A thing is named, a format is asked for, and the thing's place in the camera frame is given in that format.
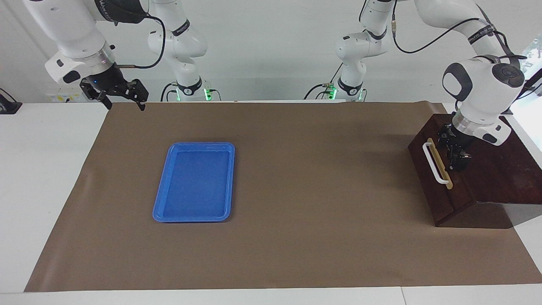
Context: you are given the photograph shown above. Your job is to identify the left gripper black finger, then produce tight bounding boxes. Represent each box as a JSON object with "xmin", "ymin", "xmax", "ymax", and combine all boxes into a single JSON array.
[
  {"xmin": 439, "ymin": 123, "xmax": 454, "ymax": 150},
  {"xmin": 450, "ymin": 148, "xmax": 472, "ymax": 172}
]

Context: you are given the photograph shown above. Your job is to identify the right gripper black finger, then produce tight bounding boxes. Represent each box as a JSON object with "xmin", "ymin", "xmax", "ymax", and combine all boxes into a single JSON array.
[
  {"xmin": 80, "ymin": 83, "xmax": 113, "ymax": 111},
  {"xmin": 128, "ymin": 79, "xmax": 149, "ymax": 112}
]

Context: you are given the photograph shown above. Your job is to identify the dark wooden drawer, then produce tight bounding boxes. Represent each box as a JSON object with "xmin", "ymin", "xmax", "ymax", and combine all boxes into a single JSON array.
[{"xmin": 419, "ymin": 114, "xmax": 475, "ymax": 216}]

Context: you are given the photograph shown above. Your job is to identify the white drawer handle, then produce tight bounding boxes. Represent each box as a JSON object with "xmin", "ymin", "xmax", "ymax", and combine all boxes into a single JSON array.
[{"xmin": 422, "ymin": 142, "xmax": 448, "ymax": 185}]

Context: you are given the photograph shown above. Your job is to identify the dark wooden cabinet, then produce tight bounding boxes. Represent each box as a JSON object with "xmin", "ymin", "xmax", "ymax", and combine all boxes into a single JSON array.
[{"xmin": 408, "ymin": 114, "xmax": 542, "ymax": 229}]

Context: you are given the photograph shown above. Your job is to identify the black device on table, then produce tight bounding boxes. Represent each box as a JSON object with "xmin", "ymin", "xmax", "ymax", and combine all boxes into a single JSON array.
[{"xmin": 0, "ymin": 88, "xmax": 22, "ymax": 115}]

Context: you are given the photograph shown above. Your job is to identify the blue plastic tray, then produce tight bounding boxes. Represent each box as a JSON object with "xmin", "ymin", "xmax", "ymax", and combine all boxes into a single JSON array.
[{"xmin": 152, "ymin": 142, "xmax": 236, "ymax": 223}]

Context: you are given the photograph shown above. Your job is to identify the window with outdoor view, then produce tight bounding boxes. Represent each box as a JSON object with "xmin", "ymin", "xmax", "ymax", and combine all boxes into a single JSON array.
[{"xmin": 523, "ymin": 34, "xmax": 542, "ymax": 85}]

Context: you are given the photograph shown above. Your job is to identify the brown paper table mat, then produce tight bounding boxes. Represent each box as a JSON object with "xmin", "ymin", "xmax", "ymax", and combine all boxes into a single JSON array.
[{"xmin": 24, "ymin": 102, "xmax": 542, "ymax": 293}]

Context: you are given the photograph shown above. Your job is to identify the black base cable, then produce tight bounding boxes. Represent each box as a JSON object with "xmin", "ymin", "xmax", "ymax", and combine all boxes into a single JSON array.
[
  {"xmin": 160, "ymin": 82, "xmax": 180, "ymax": 102},
  {"xmin": 304, "ymin": 64, "xmax": 344, "ymax": 101}
]

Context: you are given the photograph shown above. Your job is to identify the white wall socket box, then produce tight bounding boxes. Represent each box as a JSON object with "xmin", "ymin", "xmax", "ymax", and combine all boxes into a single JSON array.
[{"xmin": 46, "ymin": 83, "xmax": 88, "ymax": 103}]

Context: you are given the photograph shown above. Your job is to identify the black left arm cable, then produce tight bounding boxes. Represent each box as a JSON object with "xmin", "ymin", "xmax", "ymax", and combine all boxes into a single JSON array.
[{"xmin": 359, "ymin": 0, "xmax": 530, "ymax": 85}]

